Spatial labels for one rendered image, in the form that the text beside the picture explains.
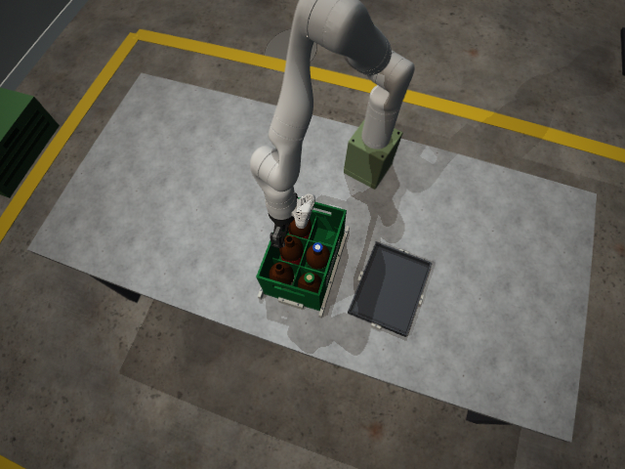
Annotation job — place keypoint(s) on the green crate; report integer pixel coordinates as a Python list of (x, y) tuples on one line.
[(325, 230)]

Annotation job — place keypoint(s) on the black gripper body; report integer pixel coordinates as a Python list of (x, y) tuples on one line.
[(280, 223)]

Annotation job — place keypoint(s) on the brown glass bottle with green label and blue cap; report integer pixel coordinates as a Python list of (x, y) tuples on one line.
[(317, 257)]

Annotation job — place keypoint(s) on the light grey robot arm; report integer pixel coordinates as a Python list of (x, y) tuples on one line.
[(345, 28)]

